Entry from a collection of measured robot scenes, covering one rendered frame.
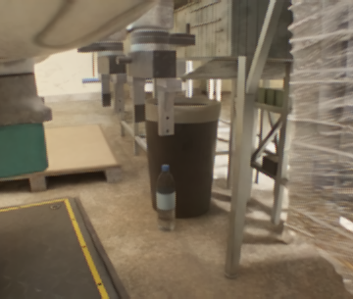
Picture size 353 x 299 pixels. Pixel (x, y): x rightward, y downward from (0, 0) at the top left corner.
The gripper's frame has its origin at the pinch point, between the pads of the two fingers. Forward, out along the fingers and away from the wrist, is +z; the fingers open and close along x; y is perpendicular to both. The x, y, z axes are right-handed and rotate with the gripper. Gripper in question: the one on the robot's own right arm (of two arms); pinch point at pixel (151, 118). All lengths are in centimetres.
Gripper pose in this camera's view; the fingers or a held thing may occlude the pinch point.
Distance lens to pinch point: 59.7
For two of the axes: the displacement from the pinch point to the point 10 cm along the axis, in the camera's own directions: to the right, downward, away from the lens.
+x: 4.7, 2.5, -8.4
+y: -8.8, 1.3, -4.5
